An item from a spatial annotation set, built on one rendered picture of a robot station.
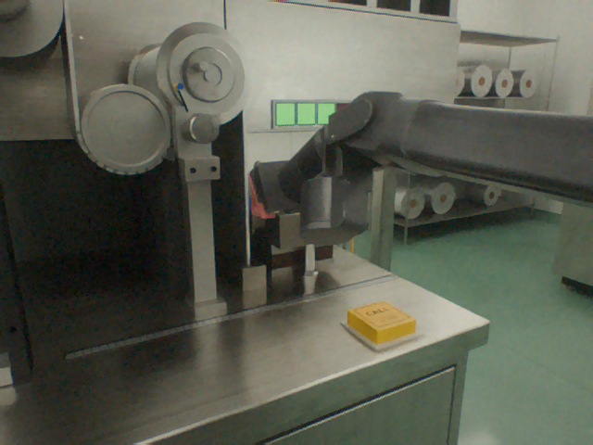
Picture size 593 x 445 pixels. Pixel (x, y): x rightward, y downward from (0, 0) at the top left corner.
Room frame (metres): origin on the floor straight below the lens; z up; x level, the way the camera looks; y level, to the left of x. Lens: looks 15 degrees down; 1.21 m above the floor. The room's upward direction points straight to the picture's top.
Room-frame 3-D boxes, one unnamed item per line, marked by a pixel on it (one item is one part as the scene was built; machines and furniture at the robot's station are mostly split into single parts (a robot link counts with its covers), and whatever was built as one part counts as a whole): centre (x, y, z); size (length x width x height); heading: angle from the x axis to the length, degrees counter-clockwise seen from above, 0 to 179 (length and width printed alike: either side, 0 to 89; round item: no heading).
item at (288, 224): (0.91, 0.05, 1.00); 0.40 x 0.16 x 0.06; 29
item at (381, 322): (0.55, -0.12, 0.91); 0.07 x 0.07 x 0.02; 29
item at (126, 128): (0.73, 0.29, 1.17); 0.26 x 0.12 x 0.12; 29
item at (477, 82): (4.29, -1.64, 0.92); 1.83 x 0.53 x 1.85; 119
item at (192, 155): (0.63, 0.14, 1.05); 0.06 x 0.05 x 0.31; 29
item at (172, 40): (0.68, 0.13, 1.25); 0.15 x 0.01 x 0.15; 119
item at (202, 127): (0.59, 0.12, 1.18); 0.04 x 0.02 x 0.04; 119
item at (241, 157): (0.82, 0.14, 1.11); 0.23 x 0.01 x 0.18; 29
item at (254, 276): (0.82, 0.14, 0.92); 0.28 x 0.04 x 0.04; 29
